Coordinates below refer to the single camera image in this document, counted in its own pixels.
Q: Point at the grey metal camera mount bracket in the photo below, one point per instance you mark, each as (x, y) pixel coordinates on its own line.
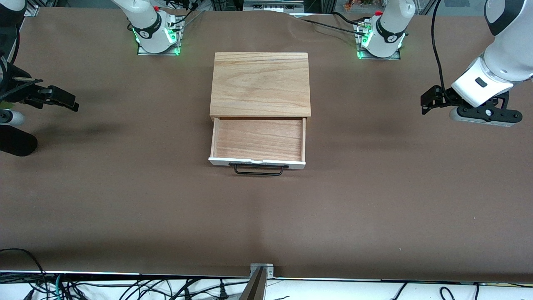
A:
(261, 268)

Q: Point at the aluminium profile frame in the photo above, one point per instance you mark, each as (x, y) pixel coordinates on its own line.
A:
(32, 11)

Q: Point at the grey electronics box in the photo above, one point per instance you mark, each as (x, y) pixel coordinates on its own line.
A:
(272, 6)

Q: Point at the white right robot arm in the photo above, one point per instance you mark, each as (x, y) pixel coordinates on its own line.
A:
(148, 25)

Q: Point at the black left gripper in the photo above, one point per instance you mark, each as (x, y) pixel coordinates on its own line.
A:
(441, 97)

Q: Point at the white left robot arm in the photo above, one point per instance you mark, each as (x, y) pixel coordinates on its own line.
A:
(508, 58)

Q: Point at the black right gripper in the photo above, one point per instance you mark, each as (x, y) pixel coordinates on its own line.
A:
(32, 93)

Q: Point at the wooden drawer cabinet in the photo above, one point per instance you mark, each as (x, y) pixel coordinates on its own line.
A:
(260, 83)

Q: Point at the brown table cover sheet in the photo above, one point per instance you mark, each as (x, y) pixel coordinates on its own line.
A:
(125, 200)

